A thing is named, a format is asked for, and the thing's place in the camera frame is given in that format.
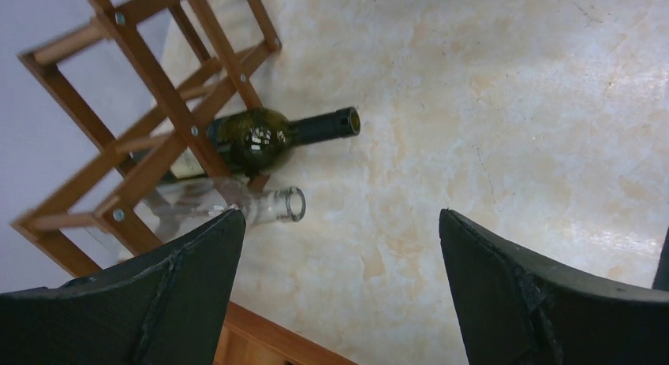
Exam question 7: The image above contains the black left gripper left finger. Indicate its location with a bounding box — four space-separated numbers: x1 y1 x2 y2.
1 210 246 364

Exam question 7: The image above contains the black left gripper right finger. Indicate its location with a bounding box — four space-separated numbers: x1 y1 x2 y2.
439 209 668 364

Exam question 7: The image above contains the small clear glass bottle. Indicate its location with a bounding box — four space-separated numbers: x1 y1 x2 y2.
134 177 307 244

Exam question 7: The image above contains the dark green wine bottle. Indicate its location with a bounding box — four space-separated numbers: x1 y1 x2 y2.
162 106 361 184

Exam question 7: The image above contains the brown wooden wine rack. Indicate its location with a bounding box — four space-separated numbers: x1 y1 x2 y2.
12 0 282 277

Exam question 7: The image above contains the brown wooden compartment tray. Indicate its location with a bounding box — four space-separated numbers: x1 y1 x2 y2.
213 302 352 364

